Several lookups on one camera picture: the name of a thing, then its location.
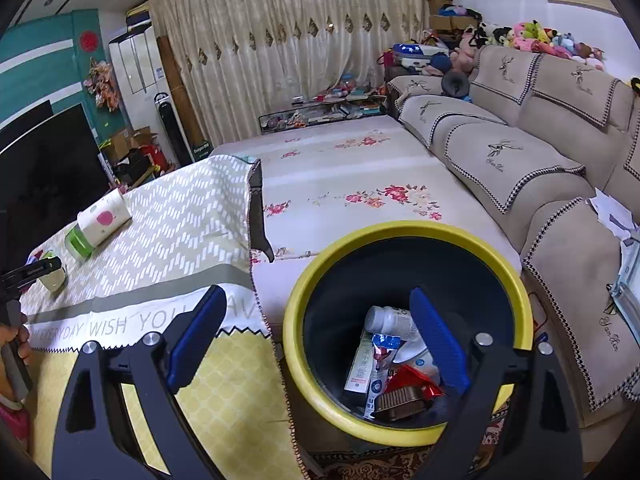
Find black television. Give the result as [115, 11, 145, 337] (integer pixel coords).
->
[0, 102, 108, 241]

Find white bottle with green label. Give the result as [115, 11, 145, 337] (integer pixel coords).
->
[364, 306, 418, 343]

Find red snack packet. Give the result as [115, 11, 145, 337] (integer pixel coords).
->
[387, 364, 446, 401]

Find white printed carton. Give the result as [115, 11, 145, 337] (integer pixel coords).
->
[344, 332, 381, 392]

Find black tower fan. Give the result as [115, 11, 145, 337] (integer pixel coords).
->
[152, 91, 178, 171]

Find yellow white printed tablecloth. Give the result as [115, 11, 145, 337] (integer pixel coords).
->
[20, 154, 321, 480]

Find white container with pink print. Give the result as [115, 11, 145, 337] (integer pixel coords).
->
[65, 191, 133, 261]

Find person's left hand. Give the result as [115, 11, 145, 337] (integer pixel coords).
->
[0, 324, 32, 398]

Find cluttered low shelf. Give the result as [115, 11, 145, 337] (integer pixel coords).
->
[259, 85, 391, 135]

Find beige patterned curtain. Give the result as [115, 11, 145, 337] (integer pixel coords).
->
[150, 0, 431, 146]

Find open cardboard box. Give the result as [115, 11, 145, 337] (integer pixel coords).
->
[107, 127, 158, 161]

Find beige embroidered sofa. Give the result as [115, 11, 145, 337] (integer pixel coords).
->
[387, 45, 640, 428]

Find brown plastic tray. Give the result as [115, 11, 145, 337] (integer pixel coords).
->
[372, 386, 436, 422]

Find pile of plush toys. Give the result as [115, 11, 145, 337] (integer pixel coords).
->
[450, 17, 606, 76]

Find patterned rug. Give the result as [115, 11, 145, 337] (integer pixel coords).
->
[295, 410, 506, 480]

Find white loose papers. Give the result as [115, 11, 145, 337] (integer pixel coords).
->
[589, 187, 640, 241]

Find clear plastic bag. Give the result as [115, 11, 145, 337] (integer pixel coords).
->
[607, 240, 640, 321]

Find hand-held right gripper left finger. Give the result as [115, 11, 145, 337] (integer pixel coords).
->
[51, 284, 229, 480]

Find red bag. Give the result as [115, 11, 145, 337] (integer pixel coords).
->
[137, 145, 168, 171]

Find stack of cardboard boxes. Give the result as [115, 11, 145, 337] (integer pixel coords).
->
[422, 0, 468, 33]

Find yellow rimmed dark bin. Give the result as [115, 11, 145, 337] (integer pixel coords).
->
[281, 221, 528, 447]

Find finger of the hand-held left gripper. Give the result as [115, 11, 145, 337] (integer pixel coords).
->
[0, 256, 63, 291]

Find floral bed cover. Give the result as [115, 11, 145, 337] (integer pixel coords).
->
[207, 114, 523, 311]

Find blue white squeeze tube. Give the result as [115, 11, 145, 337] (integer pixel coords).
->
[364, 332, 403, 421]

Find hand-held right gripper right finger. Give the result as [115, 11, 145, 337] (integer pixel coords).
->
[409, 286, 585, 480]

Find blue white printed bag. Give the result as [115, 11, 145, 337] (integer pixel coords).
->
[392, 42, 451, 75]

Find artificial flower bunch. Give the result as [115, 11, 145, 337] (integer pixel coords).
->
[84, 58, 121, 111]

